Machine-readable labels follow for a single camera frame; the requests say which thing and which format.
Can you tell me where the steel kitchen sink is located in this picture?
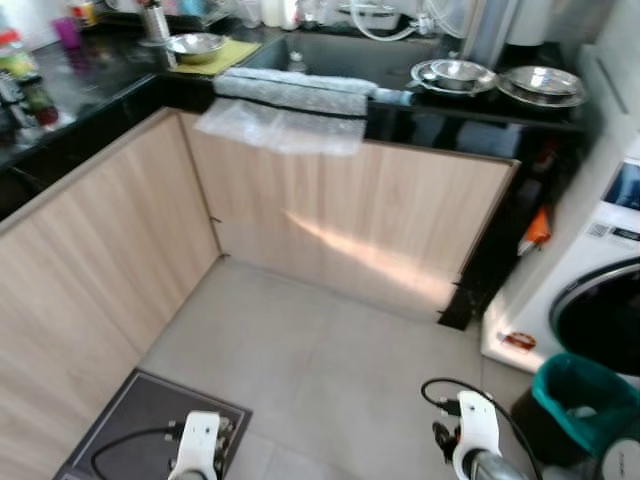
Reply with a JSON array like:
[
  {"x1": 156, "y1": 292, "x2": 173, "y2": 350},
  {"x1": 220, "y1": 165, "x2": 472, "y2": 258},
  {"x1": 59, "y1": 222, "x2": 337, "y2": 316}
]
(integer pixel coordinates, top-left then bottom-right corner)
[{"x1": 240, "y1": 35, "x2": 463, "y2": 93}]

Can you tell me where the black waste bin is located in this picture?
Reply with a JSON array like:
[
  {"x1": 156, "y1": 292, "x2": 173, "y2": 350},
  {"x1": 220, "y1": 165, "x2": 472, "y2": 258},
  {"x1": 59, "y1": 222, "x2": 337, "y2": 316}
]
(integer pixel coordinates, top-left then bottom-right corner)
[{"x1": 512, "y1": 388, "x2": 576, "y2": 469}]

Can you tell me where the grey round canister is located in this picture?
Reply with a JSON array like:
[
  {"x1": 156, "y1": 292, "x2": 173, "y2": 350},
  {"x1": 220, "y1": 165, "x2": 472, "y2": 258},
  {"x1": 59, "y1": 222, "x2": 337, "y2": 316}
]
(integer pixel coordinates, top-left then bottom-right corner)
[{"x1": 598, "y1": 438, "x2": 640, "y2": 480}]

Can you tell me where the black cabinet end panel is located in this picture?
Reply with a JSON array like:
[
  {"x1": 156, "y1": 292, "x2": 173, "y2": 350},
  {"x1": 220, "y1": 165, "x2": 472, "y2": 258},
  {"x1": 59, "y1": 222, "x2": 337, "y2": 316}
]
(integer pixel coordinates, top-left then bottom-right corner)
[{"x1": 438, "y1": 125, "x2": 591, "y2": 331}]

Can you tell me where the orange plastic item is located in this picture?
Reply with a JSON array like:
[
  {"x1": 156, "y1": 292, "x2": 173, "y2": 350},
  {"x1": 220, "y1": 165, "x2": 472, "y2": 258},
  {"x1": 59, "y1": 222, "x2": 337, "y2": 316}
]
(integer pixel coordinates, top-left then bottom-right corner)
[{"x1": 522, "y1": 205, "x2": 553, "y2": 249}]

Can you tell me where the white washing machine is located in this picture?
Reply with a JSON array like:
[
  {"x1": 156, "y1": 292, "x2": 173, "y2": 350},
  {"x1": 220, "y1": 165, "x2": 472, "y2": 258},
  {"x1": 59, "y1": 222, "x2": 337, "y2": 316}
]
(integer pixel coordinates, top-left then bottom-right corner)
[{"x1": 480, "y1": 160, "x2": 640, "y2": 393}]

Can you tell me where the wooden cabinet front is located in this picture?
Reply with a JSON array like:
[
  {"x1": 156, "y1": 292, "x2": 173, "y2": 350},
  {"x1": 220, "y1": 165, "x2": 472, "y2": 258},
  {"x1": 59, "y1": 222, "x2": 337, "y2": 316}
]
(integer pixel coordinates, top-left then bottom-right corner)
[
  {"x1": 0, "y1": 108, "x2": 221, "y2": 480},
  {"x1": 180, "y1": 112, "x2": 521, "y2": 323}
]

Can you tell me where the clear bubble wrap sheet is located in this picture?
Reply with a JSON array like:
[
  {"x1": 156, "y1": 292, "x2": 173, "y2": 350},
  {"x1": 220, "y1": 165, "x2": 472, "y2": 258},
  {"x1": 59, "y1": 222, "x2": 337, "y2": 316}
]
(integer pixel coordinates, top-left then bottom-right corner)
[{"x1": 195, "y1": 68, "x2": 413, "y2": 157}]

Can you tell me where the white ribbed appliance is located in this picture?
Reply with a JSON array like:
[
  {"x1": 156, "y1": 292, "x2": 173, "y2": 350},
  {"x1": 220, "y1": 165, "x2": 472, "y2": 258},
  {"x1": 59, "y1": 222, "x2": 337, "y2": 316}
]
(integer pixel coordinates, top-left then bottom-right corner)
[{"x1": 545, "y1": 0, "x2": 640, "y2": 216}]

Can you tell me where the steel knife block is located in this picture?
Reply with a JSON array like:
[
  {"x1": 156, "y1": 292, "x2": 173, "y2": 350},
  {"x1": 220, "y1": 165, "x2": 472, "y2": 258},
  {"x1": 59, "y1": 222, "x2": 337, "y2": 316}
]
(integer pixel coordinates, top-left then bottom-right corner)
[{"x1": 462, "y1": 0, "x2": 523, "y2": 69}]

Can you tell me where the yellow green dish cloth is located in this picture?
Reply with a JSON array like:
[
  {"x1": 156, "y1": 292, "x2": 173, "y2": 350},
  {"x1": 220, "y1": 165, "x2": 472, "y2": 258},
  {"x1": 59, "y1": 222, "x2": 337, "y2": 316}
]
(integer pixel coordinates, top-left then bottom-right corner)
[{"x1": 165, "y1": 38, "x2": 264, "y2": 77}]

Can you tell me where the white red pump bottle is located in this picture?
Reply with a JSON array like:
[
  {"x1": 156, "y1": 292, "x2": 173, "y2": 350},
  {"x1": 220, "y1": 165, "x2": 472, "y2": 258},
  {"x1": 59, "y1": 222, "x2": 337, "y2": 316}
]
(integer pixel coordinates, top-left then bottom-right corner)
[{"x1": 280, "y1": 0, "x2": 303, "y2": 29}]

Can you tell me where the large steel mixing bowl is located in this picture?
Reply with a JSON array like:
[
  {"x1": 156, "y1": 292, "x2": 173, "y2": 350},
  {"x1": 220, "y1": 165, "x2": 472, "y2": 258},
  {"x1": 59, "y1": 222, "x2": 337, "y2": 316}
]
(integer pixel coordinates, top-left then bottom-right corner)
[{"x1": 165, "y1": 33, "x2": 229, "y2": 65}]

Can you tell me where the steel utensil holder cup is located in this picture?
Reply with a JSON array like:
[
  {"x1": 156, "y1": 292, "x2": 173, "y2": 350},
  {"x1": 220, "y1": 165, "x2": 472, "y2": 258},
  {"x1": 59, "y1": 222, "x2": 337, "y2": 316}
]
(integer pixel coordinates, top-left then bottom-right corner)
[{"x1": 138, "y1": 0, "x2": 173, "y2": 47}]

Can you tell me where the dark sauce bottle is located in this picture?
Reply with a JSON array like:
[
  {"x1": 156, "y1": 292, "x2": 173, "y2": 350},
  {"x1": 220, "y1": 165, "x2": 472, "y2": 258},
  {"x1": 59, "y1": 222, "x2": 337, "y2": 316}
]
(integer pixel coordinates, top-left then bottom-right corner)
[{"x1": 22, "y1": 78, "x2": 61, "y2": 129}]

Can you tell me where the purple cup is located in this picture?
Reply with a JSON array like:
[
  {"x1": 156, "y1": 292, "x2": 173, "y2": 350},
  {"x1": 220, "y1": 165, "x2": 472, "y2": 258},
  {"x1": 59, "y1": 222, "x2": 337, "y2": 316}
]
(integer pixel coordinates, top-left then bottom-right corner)
[{"x1": 52, "y1": 17, "x2": 81, "y2": 49}]

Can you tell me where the green label bottle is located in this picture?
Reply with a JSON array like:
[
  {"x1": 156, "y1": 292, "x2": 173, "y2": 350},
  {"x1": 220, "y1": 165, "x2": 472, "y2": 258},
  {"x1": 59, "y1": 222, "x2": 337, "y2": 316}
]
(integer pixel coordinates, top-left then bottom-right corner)
[{"x1": 0, "y1": 30, "x2": 41, "y2": 83}]

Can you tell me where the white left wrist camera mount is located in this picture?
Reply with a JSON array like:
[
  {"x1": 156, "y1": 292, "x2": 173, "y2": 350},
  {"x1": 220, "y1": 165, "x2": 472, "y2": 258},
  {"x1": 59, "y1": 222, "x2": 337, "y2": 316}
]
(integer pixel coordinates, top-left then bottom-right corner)
[{"x1": 168, "y1": 411, "x2": 223, "y2": 480}]

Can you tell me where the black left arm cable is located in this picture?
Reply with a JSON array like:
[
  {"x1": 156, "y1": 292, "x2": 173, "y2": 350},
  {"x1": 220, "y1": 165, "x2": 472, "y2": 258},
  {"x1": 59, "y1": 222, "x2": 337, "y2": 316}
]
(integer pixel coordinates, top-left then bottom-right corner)
[{"x1": 90, "y1": 425, "x2": 186, "y2": 480}]

